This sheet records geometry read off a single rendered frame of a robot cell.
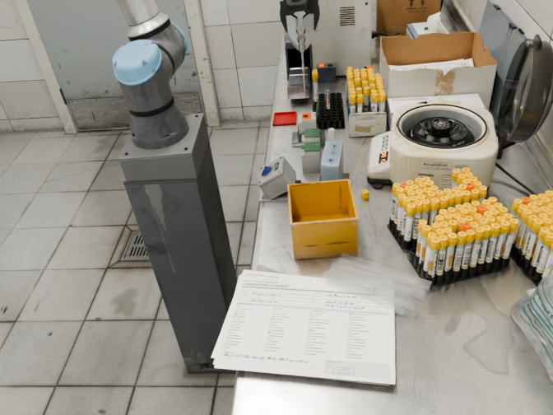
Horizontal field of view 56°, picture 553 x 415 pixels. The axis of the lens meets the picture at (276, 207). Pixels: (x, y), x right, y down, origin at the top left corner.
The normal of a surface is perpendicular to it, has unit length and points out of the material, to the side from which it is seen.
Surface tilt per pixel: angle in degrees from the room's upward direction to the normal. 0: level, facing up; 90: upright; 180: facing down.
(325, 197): 90
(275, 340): 1
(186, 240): 90
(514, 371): 0
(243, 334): 1
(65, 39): 90
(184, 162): 90
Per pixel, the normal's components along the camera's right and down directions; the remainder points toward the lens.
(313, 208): 0.02, 0.62
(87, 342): -0.09, -0.77
